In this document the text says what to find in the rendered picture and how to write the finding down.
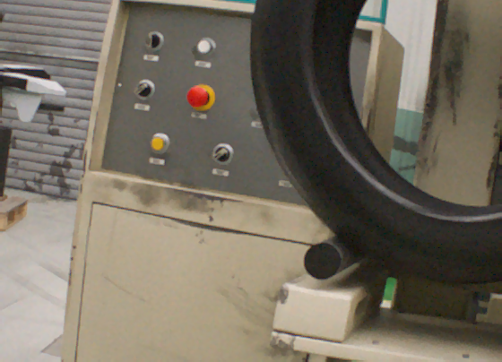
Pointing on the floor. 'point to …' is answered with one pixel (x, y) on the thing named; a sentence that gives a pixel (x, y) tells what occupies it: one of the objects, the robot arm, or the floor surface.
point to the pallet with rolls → (17, 205)
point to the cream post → (459, 123)
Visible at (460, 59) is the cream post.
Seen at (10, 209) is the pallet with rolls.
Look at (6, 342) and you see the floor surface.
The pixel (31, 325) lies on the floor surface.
